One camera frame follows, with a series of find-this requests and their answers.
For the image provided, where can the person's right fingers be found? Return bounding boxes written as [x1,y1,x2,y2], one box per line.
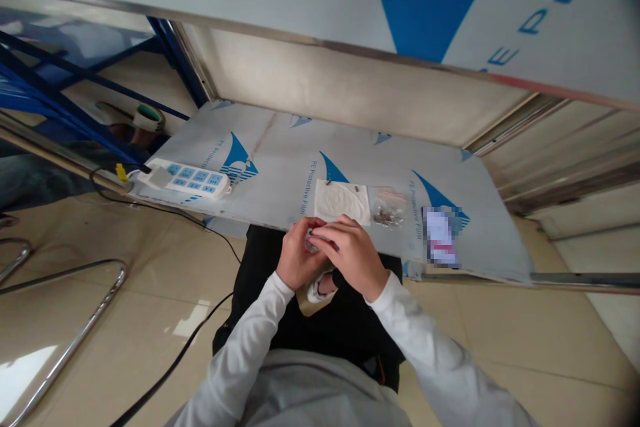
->
[311,214,365,254]

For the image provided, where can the person's legs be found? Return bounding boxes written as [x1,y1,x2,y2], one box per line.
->
[211,223,407,394]

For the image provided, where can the chrome tube chair frame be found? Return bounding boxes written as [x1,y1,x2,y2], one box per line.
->
[0,236,129,427]

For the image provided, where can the black power cable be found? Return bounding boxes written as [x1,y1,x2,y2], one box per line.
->
[88,163,244,427]

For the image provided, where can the small clear round part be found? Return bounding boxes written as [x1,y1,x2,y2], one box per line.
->
[305,226,332,256]

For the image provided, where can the person's right hand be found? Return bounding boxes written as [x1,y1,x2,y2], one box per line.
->
[311,214,391,306]

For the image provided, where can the person's left fingers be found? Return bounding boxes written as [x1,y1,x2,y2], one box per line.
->
[285,217,321,257]

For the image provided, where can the clear bag of metal parts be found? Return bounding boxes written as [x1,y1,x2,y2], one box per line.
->
[369,185,409,228]

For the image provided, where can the white plug adapter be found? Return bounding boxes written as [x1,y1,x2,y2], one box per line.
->
[149,168,175,193]

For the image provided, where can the blue metal rack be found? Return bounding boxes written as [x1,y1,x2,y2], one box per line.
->
[0,15,217,169]

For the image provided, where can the person's left hand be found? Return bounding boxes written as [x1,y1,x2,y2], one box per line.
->
[275,217,329,294]

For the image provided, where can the person's body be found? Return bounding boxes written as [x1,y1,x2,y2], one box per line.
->
[167,346,413,427]

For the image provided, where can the green core tape roll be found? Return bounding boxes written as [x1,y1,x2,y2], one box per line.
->
[131,103,169,134]

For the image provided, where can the white and blue power strip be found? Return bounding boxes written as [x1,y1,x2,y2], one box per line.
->
[131,157,237,201]

